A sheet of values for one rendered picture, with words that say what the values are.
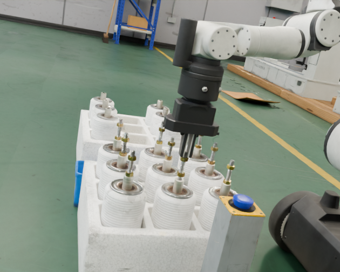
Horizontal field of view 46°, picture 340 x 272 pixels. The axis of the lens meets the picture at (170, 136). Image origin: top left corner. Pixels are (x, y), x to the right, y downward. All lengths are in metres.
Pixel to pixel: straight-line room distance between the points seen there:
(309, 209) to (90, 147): 0.71
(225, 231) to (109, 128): 0.72
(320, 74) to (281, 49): 3.37
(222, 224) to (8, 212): 0.70
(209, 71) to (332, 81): 3.58
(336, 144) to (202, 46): 0.37
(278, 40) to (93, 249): 0.59
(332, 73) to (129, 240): 3.66
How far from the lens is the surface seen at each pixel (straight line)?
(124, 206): 0.87
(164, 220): 0.91
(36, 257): 1.09
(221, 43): 0.79
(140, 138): 1.51
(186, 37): 0.81
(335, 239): 1.09
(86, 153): 1.37
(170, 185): 0.94
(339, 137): 0.95
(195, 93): 0.81
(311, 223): 1.15
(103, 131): 1.38
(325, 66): 4.27
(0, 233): 1.18
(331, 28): 0.94
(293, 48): 0.92
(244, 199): 0.78
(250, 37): 0.86
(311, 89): 4.24
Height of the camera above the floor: 0.64
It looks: 17 degrees down
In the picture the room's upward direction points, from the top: 11 degrees clockwise
